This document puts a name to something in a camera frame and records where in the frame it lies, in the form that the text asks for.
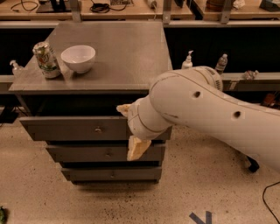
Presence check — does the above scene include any black cable on bench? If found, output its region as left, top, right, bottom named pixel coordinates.
left=9, top=0, right=39, bottom=12

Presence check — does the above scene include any black monitor stand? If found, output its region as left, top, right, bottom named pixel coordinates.
left=36, top=0, right=71, bottom=13

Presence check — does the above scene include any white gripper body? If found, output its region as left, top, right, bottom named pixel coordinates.
left=128, top=96, right=172, bottom=140

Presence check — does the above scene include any black floor cable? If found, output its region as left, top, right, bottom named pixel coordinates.
left=261, top=179, right=280, bottom=224

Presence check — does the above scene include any grey bottom drawer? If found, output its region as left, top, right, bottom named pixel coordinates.
left=61, top=167, right=162, bottom=182

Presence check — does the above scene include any white lotion pump bottle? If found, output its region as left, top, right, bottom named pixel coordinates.
left=181, top=50, right=193, bottom=69

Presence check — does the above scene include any crumpled clear plastic wrap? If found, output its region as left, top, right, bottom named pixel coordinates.
left=243, top=70, right=258, bottom=80

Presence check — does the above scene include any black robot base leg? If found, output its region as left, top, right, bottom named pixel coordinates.
left=248, top=157, right=260, bottom=172

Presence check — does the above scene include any grey drawer cabinet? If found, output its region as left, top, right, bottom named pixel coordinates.
left=10, top=21, right=172, bottom=169

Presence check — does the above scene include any grey top drawer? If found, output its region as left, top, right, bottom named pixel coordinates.
left=19, top=115, right=173, bottom=142

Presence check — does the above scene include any grey drawer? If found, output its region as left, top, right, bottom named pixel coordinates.
left=19, top=115, right=173, bottom=142
left=61, top=167, right=162, bottom=182
left=46, top=144, right=165, bottom=163

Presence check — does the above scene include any clear sanitizer pump bottle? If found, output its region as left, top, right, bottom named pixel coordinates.
left=10, top=59, right=24, bottom=77

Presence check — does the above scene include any black coiled cable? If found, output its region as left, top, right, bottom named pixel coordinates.
left=88, top=0, right=130, bottom=14

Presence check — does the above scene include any white ceramic bowl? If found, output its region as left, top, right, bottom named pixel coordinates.
left=60, top=45, right=95, bottom=74

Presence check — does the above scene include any grey middle drawer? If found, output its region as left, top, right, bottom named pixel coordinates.
left=46, top=144, right=165, bottom=163

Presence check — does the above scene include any green object on floor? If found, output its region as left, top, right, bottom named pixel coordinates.
left=0, top=207, right=6, bottom=224

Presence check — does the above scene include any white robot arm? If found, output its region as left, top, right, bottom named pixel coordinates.
left=116, top=66, right=280, bottom=172

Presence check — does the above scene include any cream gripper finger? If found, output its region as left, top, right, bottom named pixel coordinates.
left=127, top=136, right=151, bottom=161
left=116, top=104, right=130, bottom=117

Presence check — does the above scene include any clear plastic water bottle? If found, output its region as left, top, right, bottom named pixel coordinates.
left=215, top=53, right=228, bottom=74

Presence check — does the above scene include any green white soda can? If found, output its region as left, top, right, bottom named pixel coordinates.
left=32, top=42, right=61, bottom=79

